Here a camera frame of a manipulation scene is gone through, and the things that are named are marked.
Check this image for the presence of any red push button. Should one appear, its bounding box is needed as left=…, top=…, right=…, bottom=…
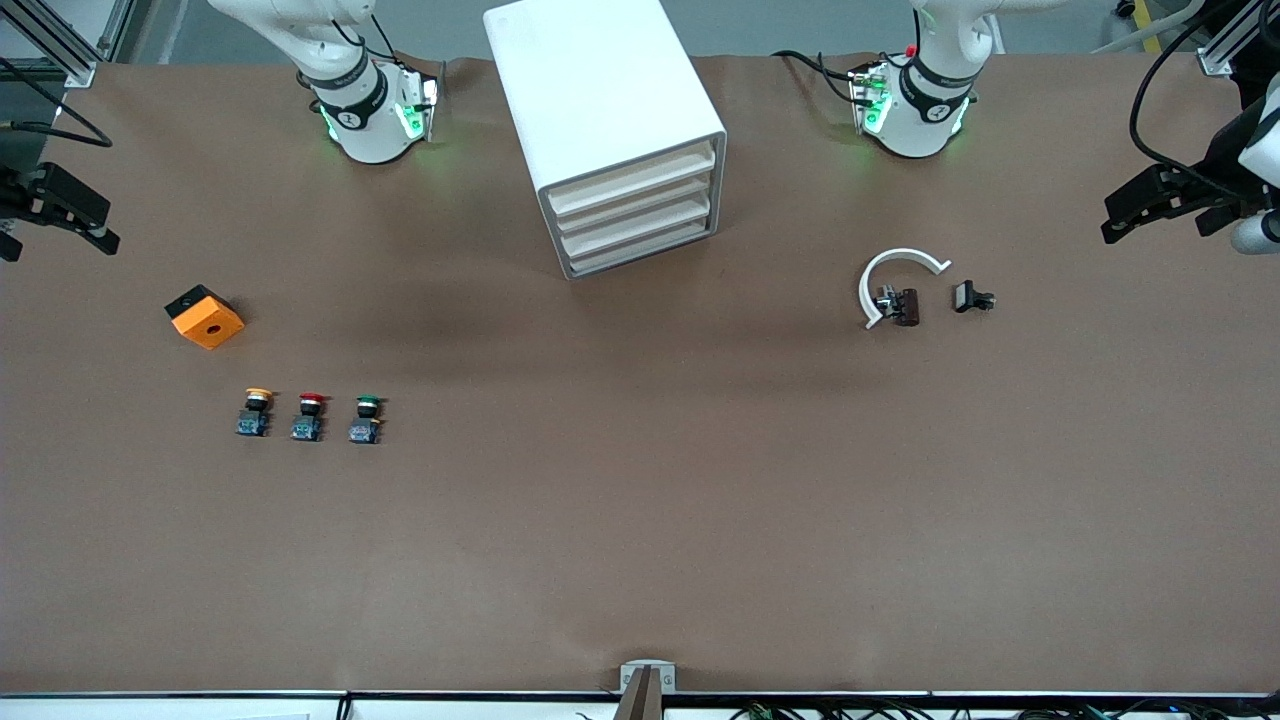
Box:
left=290, top=392, right=329, bottom=443

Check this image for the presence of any yellow push button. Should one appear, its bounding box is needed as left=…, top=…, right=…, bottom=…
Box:
left=235, top=387, right=278, bottom=439

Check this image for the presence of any orange box with black base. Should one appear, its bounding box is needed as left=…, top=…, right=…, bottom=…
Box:
left=165, top=284, right=246, bottom=351

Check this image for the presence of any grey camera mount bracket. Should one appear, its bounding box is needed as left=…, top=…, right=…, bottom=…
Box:
left=615, top=660, right=678, bottom=720

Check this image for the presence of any aluminium frame profile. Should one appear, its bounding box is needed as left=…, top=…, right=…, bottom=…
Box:
left=0, top=0, right=133, bottom=87
left=1195, top=0, right=1280, bottom=77

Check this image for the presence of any white curved plastic ring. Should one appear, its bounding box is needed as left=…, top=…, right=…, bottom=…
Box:
left=858, top=248, right=953, bottom=331

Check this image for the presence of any green push button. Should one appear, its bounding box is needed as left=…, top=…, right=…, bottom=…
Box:
left=347, top=395, right=388, bottom=446

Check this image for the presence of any black arm base cable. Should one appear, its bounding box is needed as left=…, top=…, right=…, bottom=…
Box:
left=772, top=48, right=866, bottom=106

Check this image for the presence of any brown paper table cover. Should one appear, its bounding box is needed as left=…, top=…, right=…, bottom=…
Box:
left=0, top=52, right=1280, bottom=697

